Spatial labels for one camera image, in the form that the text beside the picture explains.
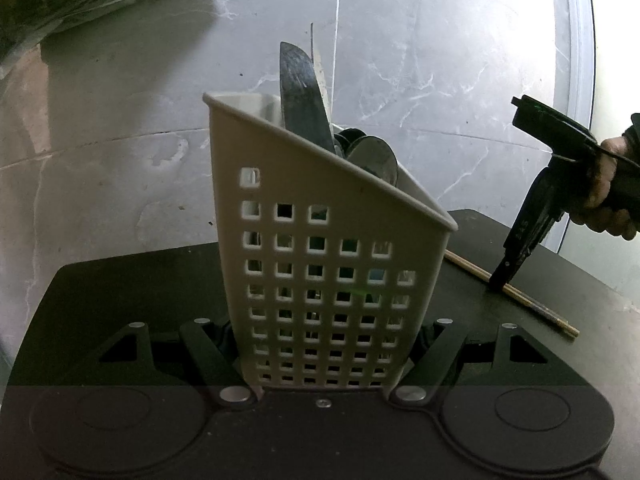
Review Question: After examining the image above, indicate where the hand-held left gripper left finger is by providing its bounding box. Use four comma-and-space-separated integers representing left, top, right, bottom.
99, 317, 254, 409

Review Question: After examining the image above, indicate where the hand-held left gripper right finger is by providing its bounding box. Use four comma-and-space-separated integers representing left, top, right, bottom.
389, 317, 549, 409

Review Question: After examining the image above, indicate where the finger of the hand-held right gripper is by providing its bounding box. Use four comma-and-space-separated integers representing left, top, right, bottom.
487, 247, 532, 294

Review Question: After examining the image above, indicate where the long wooden chopstick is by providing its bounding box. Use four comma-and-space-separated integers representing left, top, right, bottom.
444, 250, 581, 338

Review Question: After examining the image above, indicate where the white perforated plastic utensil basket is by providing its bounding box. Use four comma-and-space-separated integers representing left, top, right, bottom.
202, 91, 458, 392

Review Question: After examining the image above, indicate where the person's right hand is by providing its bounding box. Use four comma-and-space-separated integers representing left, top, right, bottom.
569, 134, 640, 242

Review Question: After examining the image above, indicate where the large metal ladle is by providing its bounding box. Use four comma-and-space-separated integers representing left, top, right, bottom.
347, 135, 401, 186

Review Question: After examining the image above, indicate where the clear bag of leafy greens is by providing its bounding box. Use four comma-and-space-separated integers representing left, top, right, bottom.
0, 0, 226, 81

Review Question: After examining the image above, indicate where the white wall trim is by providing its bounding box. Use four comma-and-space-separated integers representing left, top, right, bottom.
562, 0, 596, 131

